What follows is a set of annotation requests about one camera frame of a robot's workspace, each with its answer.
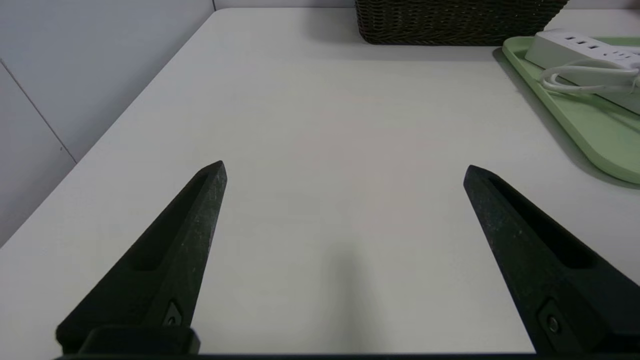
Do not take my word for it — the light green plastic tray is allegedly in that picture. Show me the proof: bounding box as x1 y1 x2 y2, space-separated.
502 36 640 185

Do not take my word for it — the dark brown wicker basket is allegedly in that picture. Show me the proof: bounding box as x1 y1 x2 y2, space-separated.
355 0 569 46

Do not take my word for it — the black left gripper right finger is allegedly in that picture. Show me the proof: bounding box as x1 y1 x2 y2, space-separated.
463 165 640 357

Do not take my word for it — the white power strip with cord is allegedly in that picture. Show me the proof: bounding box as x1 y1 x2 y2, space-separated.
524 28 640 116

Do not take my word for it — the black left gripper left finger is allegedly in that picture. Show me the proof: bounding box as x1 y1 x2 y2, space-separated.
55 160 228 356

